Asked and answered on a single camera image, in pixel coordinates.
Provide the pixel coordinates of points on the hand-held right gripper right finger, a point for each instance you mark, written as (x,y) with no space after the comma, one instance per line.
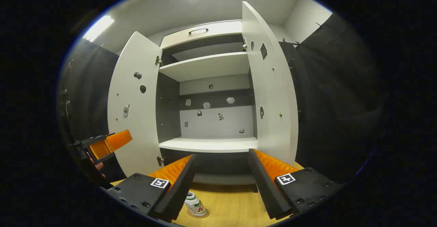
(266,189)

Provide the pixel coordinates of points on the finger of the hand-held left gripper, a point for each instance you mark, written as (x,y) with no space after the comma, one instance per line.
(112,141)

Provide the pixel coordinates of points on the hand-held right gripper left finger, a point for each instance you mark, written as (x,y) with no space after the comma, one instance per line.
(177,193)

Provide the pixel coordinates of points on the white cabinet door with phone sticker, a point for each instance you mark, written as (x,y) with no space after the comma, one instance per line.
(135,124)

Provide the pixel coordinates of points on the white cabinet door with headphone sticker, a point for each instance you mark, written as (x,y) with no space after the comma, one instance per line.
(273,94)

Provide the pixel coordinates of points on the metal door hinge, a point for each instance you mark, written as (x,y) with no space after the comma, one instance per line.
(244,45)
(158,61)
(160,160)

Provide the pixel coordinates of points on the black backdrop cloth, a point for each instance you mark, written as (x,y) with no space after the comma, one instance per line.
(334,100)
(92,94)

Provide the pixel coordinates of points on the white cabinet shelf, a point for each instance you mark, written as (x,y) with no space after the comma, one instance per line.
(208,144)
(205,66)

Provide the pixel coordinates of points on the white cabinet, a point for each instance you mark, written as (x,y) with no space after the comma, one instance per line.
(218,124)

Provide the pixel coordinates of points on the ceiling light panel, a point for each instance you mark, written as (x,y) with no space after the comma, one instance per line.
(98,27)

